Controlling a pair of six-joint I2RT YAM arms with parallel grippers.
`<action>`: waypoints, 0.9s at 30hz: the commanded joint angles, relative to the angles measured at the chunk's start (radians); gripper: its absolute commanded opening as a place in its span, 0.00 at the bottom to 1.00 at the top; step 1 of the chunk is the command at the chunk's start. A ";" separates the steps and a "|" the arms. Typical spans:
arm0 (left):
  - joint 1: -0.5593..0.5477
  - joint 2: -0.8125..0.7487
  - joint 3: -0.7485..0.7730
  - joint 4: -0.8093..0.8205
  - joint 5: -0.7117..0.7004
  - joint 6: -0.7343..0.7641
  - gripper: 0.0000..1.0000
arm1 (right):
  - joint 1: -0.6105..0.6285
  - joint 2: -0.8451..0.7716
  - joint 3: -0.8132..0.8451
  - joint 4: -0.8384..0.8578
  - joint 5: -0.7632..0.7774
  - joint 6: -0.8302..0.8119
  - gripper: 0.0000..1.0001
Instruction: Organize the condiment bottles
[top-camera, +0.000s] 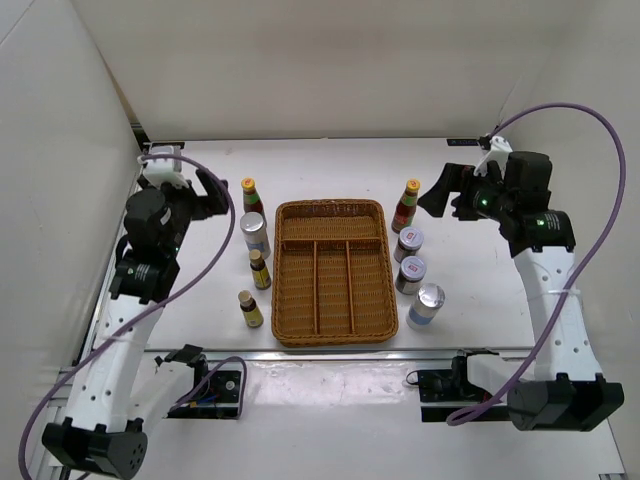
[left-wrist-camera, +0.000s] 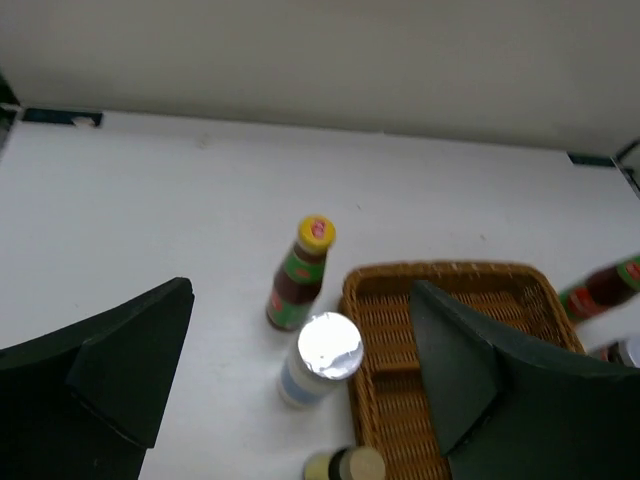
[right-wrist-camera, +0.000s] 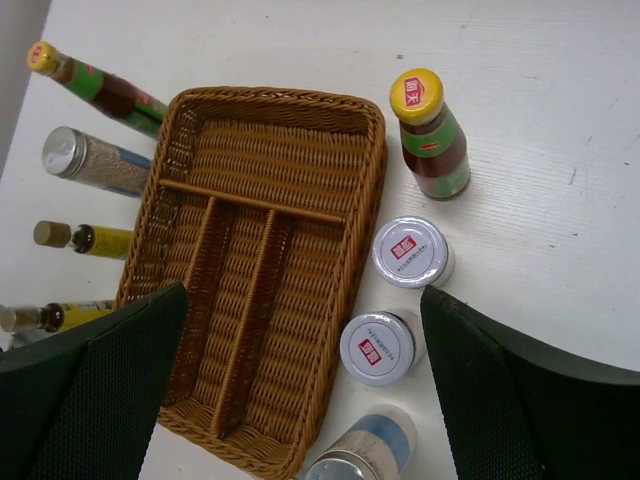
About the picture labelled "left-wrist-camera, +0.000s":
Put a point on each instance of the green label sauce bottle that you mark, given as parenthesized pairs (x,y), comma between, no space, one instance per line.
(299,278)

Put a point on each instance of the brown wicker basket tray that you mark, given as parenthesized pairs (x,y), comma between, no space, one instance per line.
(389,406)

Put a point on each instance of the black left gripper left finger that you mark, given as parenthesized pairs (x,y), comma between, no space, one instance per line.
(87,401)

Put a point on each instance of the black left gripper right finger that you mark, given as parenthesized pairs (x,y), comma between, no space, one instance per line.
(507,405)

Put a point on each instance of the dark jar white lid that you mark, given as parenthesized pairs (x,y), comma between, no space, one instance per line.
(623,351)

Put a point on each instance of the right table edge label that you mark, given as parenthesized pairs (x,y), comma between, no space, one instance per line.
(590,160)

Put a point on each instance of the red label sauce bottle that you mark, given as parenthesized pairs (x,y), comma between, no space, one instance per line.
(603,290)

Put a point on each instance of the left table edge label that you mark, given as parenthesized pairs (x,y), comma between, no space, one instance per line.
(63,117)

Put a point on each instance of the table edge label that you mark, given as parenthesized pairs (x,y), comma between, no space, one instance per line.
(590,160)
(63,117)

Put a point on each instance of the small yellow label bottle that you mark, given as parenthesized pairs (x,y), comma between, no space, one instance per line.
(350,463)

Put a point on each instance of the white jar silver lid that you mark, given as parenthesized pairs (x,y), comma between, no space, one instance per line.
(326,353)

